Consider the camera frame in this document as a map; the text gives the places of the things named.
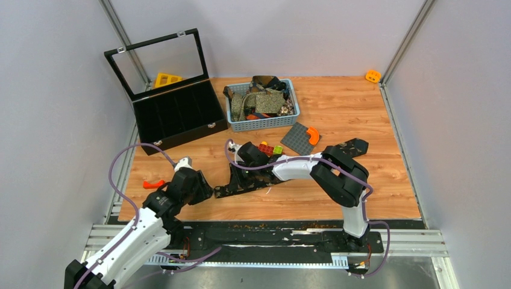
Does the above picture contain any black floral patterned tie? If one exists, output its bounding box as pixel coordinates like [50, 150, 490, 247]
[213, 138, 369, 198]

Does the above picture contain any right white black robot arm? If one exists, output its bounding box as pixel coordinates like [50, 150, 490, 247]
[224, 139, 374, 252]

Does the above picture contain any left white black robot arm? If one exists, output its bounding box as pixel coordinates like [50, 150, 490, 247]
[64, 167, 213, 288]

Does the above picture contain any red green lego car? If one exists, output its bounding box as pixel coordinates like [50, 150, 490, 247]
[258, 141, 283, 157]

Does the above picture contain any red small plastic piece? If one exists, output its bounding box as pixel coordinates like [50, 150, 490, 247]
[142, 180, 165, 190]

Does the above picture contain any grey lego baseplate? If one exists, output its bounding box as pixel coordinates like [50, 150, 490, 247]
[280, 122, 318, 155]

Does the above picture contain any blue plastic basket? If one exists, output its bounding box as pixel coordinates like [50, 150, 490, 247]
[223, 79, 300, 132]

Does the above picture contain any olive patterned tie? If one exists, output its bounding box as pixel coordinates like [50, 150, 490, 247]
[230, 90, 286, 122]

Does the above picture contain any orange curved plastic piece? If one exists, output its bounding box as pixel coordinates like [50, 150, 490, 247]
[306, 126, 321, 146]

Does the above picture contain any dark blue tie in basket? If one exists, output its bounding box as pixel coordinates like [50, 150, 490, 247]
[248, 75, 289, 99]

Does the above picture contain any black glass-lid display box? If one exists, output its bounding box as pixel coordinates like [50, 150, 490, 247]
[104, 28, 228, 155]

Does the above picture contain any yellow triangular plastic toy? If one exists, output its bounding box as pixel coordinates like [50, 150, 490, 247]
[153, 73, 183, 89]

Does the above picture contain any orange plastic block toy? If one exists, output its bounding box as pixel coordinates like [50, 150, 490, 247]
[365, 70, 381, 83]

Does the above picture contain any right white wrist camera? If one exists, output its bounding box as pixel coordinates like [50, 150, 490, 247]
[228, 142, 243, 163]

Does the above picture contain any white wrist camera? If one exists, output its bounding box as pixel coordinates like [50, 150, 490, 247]
[228, 142, 243, 163]
[174, 156, 193, 172]

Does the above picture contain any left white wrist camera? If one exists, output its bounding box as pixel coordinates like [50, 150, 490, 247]
[174, 156, 193, 172]

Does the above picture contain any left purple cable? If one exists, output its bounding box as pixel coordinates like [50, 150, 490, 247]
[74, 143, 223, 289]

